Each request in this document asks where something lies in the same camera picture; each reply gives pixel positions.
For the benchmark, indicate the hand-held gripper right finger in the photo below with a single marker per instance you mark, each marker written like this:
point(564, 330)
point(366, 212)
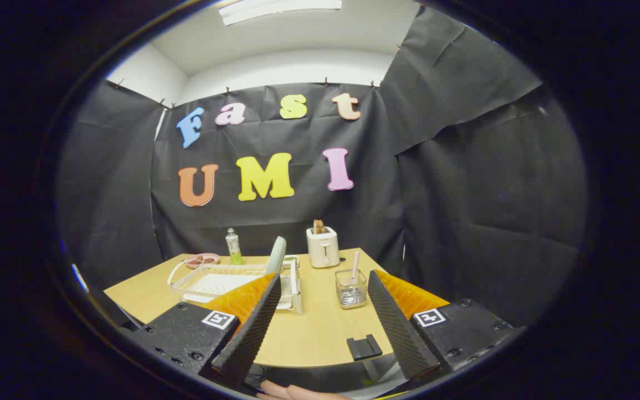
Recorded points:
point(395, 328)

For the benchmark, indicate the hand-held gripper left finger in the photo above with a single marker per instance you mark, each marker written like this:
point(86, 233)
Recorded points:
point(250, 333)

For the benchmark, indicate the pale green plate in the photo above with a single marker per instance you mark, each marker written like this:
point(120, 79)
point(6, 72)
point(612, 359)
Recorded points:
point(277, 255)

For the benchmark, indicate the small pink plate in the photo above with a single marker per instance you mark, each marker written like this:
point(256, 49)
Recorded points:
point(202, 263)

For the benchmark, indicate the small black holder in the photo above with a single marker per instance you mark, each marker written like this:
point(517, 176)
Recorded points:
point(364, 347)

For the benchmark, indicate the green liquid bottle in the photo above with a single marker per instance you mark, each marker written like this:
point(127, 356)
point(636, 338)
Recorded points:
point(234, 247)

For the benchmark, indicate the white toaster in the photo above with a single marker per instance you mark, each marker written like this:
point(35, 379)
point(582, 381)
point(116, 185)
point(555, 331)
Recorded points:
point(323, 250)

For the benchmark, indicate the brown bread slice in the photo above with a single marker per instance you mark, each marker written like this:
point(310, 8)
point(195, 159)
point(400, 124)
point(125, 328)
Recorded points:
point(319, 226)

